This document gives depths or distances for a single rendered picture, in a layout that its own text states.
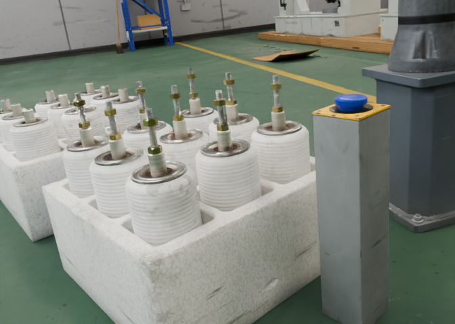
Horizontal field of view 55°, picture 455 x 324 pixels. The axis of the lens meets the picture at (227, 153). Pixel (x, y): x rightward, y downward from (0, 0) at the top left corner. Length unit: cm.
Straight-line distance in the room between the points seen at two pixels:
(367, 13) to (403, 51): 324
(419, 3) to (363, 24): 324
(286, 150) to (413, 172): 31
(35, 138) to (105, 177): 42
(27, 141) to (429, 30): 85
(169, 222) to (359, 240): 25
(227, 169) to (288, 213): 12
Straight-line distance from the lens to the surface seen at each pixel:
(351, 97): 57
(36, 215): 107
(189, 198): 58
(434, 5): 88
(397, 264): 83
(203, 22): 725
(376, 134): 57
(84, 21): 708
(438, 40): 88
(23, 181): 104
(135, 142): 82
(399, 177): 94
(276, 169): 71
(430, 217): 95
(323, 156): 58
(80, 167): 77
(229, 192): 63
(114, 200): 68
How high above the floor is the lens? 46
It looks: 19 degrees down
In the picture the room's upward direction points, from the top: 7 degrees counter-clockwise
